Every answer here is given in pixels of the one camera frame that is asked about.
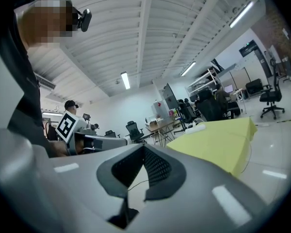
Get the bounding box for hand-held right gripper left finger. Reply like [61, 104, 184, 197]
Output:
[0, 129, 145, 233]

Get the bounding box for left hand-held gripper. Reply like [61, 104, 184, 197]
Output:
[55, 110, 128, 156]

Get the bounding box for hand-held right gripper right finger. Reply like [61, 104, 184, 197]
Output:
[122, 144, 274, 233]

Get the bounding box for white power strip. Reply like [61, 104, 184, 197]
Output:
[184, 124, 207, 135]

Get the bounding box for white charger with cable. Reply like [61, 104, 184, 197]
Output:
[241, 138, 253, 175]

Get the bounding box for person's left forearm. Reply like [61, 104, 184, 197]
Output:
[48, 141, 68, 158]

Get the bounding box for black office chair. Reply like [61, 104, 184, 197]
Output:
[178, 98, 197, 131]
[259, 58, 286, 120]
[125, 120, 146, 144]
[195, 90, 225, 122]

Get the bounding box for white cabinet with red mark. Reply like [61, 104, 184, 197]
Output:
[152, 100, 169, 120]

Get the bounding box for yellow-green covered table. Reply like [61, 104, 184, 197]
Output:
[166, 117, 258, 179]

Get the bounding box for ceiling tube light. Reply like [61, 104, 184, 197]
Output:
[180, 61, 196, 77]
[229, 0, 255, 29]
[120, 71, 131, 90]

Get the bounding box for large dark display panel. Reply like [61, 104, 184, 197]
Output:
[163, 83, 179, 109]

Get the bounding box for person's torso in black shirt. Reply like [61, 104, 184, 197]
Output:
[0, 3, 51, 159]

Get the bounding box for ceiling air vent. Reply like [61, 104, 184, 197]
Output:
[34, 73, 56, 90]

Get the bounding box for white metal shelf rack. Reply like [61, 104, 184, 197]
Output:
[186, 66, 225, 101]

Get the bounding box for person's head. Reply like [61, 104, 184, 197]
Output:
[21, 0, 75, 45]

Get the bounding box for wooden table with wire legs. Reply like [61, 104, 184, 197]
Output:
[145, 118, 177, 148]

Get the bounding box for black head-worn camera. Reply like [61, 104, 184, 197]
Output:
[72, 7, 93, 33]

